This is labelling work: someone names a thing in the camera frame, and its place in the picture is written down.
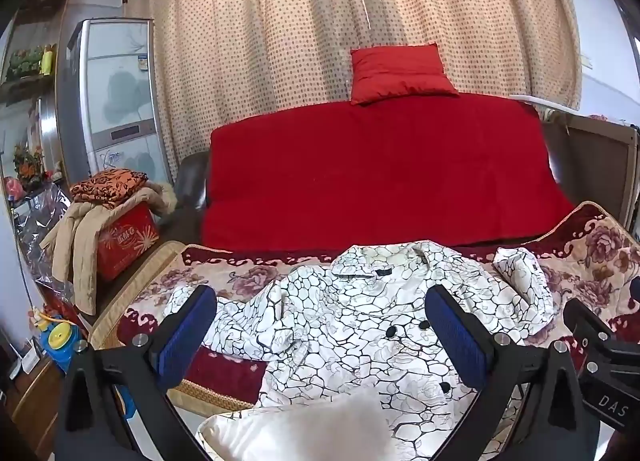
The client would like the clear plastic sheet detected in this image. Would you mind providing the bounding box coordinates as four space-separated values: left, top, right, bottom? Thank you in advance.
12 186 76 292

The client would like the floral red beige blanket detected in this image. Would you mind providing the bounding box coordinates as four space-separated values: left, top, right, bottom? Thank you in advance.
87 201 640 442

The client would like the red pillow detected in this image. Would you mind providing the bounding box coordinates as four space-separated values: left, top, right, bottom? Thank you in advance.
350 43 460 106

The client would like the beige dotted curtain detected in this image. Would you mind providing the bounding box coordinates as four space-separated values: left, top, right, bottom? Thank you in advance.
350 0 583 112
122 0 371 186

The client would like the orange black patterned cloth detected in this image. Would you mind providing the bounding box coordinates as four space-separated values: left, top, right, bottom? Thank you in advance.
70 168 150 209

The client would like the red cardboard box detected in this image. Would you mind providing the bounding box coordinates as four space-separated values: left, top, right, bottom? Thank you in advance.
95 203 161 283

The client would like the orange flower arrangement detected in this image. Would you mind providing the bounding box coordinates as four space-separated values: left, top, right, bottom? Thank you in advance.
12 143 46 182

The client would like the green ornament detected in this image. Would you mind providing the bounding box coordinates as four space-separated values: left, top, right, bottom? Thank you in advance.
7 46 46 79

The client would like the blue yellow toy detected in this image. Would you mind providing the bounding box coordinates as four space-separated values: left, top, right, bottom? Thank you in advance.
32 308 83 374

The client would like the white satin pillow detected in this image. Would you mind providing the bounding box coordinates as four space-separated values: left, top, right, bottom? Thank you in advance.
197 386 393 461

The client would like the standing air conditioner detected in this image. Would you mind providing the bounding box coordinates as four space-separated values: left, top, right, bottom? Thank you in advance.
55 17 173 186

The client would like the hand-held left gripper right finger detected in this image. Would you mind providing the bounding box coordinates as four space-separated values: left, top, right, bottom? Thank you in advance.
424 283 588 461

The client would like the brown wooden panel frame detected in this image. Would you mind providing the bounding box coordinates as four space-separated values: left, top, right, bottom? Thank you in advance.
542 111 640 242

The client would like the beige quilted jacket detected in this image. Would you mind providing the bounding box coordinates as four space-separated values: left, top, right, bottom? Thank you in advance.
40 182 178 317

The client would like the white black-veined coat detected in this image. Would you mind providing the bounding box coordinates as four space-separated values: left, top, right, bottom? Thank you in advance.
162 240 558 457

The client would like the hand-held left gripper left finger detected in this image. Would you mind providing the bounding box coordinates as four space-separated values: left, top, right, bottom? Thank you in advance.
55 283 218 461

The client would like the dark leather sofa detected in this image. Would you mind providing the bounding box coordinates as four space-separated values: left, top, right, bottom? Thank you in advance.
172 106 576 247

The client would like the red sofa blanket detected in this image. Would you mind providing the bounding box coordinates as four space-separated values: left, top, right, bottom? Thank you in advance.
200 91 576 254

